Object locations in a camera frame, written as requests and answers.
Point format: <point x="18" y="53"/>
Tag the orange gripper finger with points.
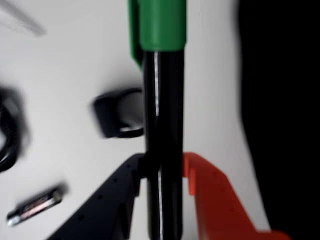
<point x="222" y="207"/>

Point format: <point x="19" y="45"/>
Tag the black bag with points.
<point x="287" y="112"/>

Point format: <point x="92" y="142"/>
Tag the black battery with red print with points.
<point x="35" y="206"/>

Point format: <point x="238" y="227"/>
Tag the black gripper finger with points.
<point x="105" y="207"/>

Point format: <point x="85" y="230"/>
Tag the green capped black marker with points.
<point x="162" y="112"/>

